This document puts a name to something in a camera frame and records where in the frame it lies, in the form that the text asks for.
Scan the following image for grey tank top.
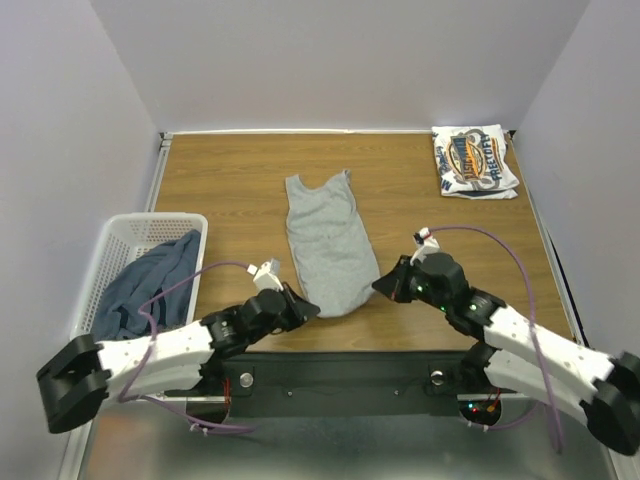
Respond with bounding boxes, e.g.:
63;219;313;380
285;170;380;318

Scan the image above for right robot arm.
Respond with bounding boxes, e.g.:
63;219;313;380
372;252;639;456

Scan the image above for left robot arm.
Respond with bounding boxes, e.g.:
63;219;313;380
36;284;320;434

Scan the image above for folded white printed tank top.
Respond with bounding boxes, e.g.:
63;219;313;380
431;124;520;200

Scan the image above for blue tank top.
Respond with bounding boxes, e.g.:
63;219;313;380
91;230;201;341

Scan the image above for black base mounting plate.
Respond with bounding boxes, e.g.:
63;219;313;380
164;351;521;420

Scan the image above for white plastic laundry basket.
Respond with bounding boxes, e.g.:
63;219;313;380
69;212;208;339

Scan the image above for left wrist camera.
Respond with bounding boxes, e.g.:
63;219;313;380
246;258;283;292

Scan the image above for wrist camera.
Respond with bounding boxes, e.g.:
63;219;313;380
246;258;283;292
410;227;441;264

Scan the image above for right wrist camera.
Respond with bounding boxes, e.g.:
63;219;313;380
410;227;441;264

